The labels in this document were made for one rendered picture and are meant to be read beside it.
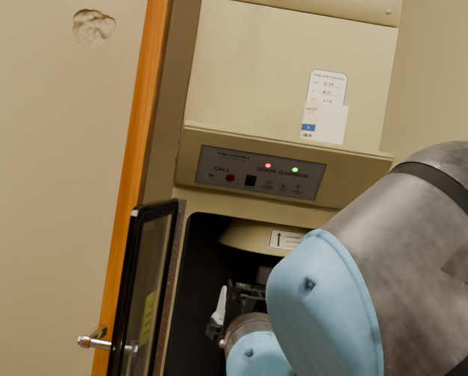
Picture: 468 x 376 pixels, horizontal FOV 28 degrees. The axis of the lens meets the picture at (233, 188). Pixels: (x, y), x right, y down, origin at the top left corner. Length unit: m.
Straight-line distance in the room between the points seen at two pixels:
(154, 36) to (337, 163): 0.33
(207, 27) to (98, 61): 0.48
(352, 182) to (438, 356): 0.84
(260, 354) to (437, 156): 0.35
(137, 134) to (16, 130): 0.58
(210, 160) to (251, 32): 0.22
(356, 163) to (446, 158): 0.75
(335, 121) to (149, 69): 0.29
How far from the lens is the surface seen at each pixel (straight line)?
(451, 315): 0.63
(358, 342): 0.60
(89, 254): 1.95
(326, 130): 1.43
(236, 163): 1.43
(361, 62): 1.53
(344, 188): 1.46
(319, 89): 1.51
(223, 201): 1.50
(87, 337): 1.26
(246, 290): 1.15
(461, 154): 0.68
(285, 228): 1.55
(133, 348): 1.24
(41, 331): 1.99
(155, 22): 1.41
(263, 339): 0.96
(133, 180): 1.41
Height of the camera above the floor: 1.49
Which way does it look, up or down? 3 degrees down
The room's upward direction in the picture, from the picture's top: 9 degrees clockwise
